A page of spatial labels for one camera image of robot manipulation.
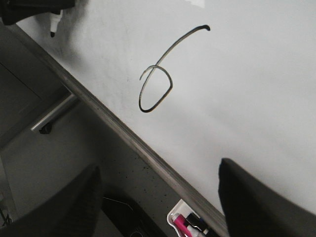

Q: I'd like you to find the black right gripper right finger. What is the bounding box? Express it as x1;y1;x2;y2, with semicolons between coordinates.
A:
218;158;316;237

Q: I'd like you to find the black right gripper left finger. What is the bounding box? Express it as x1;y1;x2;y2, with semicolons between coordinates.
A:
0;164;103;237

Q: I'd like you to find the black whiteboard marker pen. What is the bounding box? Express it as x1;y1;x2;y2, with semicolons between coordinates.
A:
49;10;63;38

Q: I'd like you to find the white whiteboard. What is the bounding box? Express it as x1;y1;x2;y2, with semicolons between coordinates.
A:
18;0;316;213

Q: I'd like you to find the black marker in tray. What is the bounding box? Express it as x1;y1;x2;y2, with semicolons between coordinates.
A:
186;213;209;237

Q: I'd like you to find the white marker tray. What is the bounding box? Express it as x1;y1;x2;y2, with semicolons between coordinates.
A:
167;199;219;237

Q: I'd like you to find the pink marker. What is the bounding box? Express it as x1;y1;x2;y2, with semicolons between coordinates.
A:
172;213;198;237

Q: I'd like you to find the grey cabinet with slot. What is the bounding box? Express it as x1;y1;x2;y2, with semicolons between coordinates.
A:
0;24;70;147

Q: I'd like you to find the metal whiteboard tray rail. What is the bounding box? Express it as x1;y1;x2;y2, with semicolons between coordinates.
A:
8;25;229;237

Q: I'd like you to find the metal bar handle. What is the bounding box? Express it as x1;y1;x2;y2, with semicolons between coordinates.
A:
30;94;78;135

